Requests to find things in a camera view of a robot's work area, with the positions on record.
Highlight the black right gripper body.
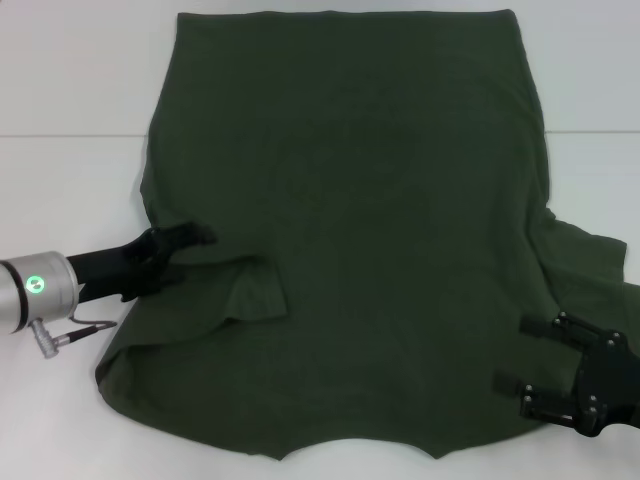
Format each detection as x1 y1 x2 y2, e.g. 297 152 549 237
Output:
572 332 640 439

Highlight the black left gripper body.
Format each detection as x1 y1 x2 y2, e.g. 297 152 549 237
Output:
64 228 174 304

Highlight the dark green t-shirt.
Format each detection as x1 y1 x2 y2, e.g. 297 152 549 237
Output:
94 8 640 462

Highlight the left arm cable with plug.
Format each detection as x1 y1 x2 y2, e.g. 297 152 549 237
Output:
29 309 119 359

